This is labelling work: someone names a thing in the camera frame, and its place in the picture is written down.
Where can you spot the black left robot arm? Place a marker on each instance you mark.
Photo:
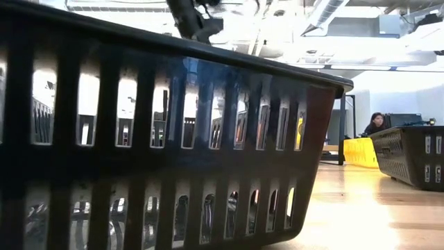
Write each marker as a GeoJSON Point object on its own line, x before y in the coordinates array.
{"type": "Point", "coordinates": [185, 21]}

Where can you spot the black slotted plastic basket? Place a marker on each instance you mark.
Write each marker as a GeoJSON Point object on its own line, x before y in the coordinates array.
{"type": "Point", "coordinates": [416, 158]}
{"type": "Point", "coordinates": [208, 163]}

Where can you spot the yellow slotted plastic basket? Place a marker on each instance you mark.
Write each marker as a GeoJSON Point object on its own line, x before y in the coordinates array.
{"type": "Point", "coordinates": [360, 152]}
{"type": "Point", "coordinates": [300, 133]}

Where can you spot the black stacked cases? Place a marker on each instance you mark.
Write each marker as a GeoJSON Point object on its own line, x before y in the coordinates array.
{"type": "Point", "coordinates": [404, 119]}

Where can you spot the black ceiling-mounted device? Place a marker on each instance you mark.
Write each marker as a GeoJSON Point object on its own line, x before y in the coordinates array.
{"type": "Point", "coordinates": [430, 20]}

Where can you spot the silver ventilation duct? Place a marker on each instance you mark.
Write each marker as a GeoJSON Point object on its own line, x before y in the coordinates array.
{"type": "Point", "coordinates": [326, 14]}

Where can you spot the black-framed wooden shelf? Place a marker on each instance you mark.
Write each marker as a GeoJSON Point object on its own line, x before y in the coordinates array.
{"type": "Point", "coordinates": [342, 132]}

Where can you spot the long ceiling light strip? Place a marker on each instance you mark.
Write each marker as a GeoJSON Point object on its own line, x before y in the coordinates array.
{"type": "Point", "coordinates": [360, 67]}

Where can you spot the person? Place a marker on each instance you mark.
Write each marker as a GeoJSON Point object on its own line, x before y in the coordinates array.
{"type": "Point", "coordinates": [376, 121]}

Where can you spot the red slotted plastic basket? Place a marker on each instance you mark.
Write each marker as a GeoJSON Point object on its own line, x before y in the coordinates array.
{"type": "Point", "coordinates": [240, 133]}

